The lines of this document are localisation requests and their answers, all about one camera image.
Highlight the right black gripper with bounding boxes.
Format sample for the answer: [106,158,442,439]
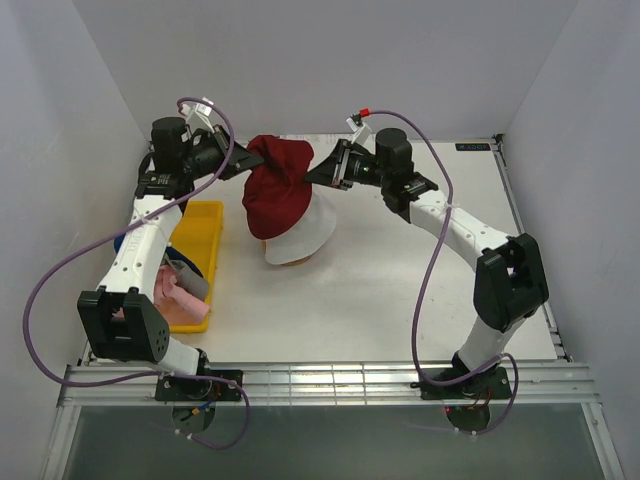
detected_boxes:
[302,139,390,191]

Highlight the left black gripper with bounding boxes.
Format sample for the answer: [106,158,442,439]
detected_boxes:
[181,125,263,181]

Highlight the dark red bucket hat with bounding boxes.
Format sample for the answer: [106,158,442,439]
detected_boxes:
[242,135,314,240]

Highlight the white bucket hat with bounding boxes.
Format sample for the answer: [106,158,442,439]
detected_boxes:
[272,190,337,255]

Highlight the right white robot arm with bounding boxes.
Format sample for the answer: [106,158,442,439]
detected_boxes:
[305,128,549,397]

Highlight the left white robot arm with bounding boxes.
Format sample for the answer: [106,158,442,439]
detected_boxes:
[77,117,261,400]

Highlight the white paper strip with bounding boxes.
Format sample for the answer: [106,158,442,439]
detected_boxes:
[281,133,353,146]

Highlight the yellow plastic bin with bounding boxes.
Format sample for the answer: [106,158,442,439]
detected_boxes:
[170,201,224,306]

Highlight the wooden hat stand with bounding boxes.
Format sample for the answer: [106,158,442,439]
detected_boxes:
[261,239,313,266]

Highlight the blue hat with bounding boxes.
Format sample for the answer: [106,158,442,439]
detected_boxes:
[113,235,203,278]

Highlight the grey hat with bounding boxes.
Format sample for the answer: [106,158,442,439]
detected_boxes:
[169,261,209,301]

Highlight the blue corner label right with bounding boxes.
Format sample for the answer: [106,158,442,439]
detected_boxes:
[455,142,492,152]

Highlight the pink hat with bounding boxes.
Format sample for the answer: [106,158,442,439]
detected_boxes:
[153,265,210,325]

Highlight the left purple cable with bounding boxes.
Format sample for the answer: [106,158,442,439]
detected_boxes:
[22,96,251,450]

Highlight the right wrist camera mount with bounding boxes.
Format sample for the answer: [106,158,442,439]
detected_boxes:
[346,108,372,146]

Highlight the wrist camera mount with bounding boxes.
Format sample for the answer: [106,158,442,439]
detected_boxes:
[346,108,372,146]
[177,97,214,132]

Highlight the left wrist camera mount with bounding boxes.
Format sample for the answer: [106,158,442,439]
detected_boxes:
[177,97,214,132]

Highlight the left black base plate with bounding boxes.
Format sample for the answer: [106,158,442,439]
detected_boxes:
[154,377,241,402]

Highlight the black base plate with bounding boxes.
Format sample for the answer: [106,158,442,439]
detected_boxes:
[154,377,241,402]
[410,366,512,400]

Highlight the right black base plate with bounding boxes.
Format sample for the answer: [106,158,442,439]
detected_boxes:
[410,366,512,400]

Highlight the aluminium front rail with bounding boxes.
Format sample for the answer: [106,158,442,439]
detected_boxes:
[57,361,601,407]

